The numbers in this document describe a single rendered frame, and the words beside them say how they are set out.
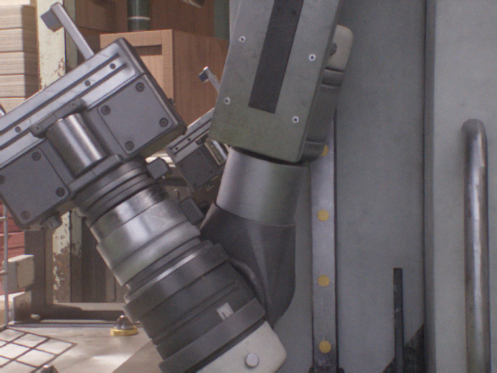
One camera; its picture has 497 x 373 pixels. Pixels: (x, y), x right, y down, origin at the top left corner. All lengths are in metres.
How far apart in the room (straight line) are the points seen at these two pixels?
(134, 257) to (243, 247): 0.10
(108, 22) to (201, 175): 1.67
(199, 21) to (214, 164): 2.07
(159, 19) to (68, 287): 0.95
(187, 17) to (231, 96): 2.58
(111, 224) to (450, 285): 0.25
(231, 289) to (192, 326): 0.04
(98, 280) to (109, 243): 2.07
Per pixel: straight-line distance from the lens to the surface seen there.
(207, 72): 1.25
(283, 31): 0.64
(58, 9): 0.71
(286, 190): 0.71
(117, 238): 0.66
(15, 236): 3.00
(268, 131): 0.65
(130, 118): 0.67
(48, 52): 2.72
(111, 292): 2.71
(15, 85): 3.40
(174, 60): 2.56
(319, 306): 0.85
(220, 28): 3.41
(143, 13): 2.74
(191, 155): 1.24
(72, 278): 2.70
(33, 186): 0.68
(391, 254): 0.86
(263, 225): 0.71
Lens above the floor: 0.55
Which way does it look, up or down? 3 degrees down
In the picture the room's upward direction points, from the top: 1 degrees counter-clockwise
